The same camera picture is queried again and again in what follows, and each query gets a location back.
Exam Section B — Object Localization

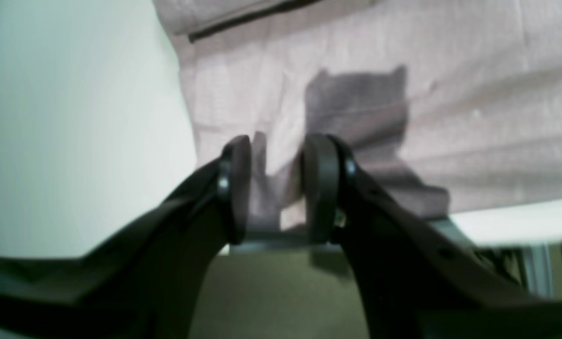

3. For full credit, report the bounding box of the silver aluminium rail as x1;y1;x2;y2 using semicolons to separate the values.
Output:
518;243;554;299

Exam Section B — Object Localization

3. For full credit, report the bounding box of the mauve T-shirt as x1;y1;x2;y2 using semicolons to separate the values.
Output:
154;0;562;232

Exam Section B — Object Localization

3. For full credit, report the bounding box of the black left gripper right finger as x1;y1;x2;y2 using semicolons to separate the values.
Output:
302;134;562;339

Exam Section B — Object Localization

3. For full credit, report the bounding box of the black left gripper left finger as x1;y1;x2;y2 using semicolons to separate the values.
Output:
0;135;252;339

